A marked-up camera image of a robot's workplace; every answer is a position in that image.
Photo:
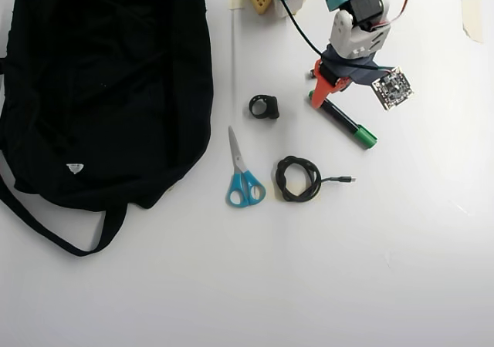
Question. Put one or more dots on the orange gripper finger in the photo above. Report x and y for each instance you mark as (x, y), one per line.
(322, 88)

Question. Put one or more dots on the green marker with black barrel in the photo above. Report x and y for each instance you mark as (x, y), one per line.
(347, 121)

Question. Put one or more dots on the black fabric bag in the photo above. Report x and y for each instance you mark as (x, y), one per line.
(96, 92)

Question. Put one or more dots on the bare camera circuit board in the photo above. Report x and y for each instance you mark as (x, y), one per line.
(393, 88)

